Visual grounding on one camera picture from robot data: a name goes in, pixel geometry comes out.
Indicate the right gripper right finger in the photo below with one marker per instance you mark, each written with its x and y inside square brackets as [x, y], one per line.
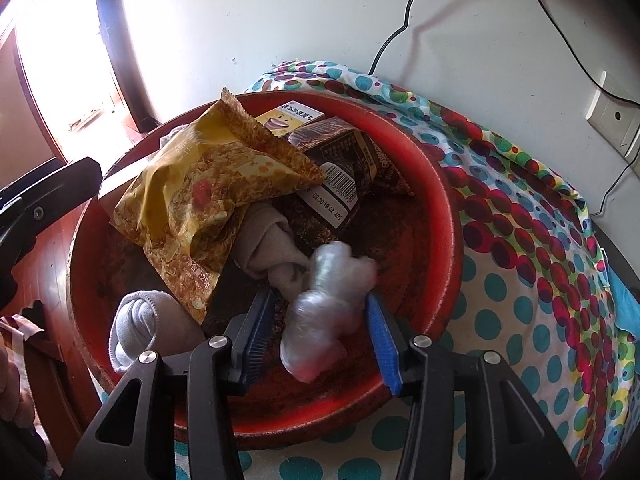
[398, 362]

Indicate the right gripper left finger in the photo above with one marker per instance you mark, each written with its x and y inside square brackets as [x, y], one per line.
[250, 333]

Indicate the clear plastic bag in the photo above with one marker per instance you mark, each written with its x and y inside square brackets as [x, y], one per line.
[330, 308]

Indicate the white sock bundle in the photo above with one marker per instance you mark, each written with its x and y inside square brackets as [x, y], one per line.
[265, 248]

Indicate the yellow noodle snack packet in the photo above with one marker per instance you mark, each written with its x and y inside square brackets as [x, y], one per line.
[185, 209]

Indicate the brown snack packet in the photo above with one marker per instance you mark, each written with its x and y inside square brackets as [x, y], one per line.
[353, 165]

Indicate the tall yellow medicine box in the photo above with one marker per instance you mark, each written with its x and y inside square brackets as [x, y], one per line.
[288, 117]

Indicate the yellow smiley medicine box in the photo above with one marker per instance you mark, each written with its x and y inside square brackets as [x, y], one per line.
[113, 188]

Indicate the person's left hand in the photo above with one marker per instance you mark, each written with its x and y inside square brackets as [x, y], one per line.
[15, 403]

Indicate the polka dot tablecloth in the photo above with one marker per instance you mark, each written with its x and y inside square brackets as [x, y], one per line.
[534, 283]

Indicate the round red rusty tray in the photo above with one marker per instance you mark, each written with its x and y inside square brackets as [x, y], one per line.
[415, 238]

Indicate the blue cloth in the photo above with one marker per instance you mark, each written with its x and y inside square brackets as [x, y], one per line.
[626, 307]

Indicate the white wall socket plate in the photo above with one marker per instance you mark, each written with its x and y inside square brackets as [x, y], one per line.
[614, 113]

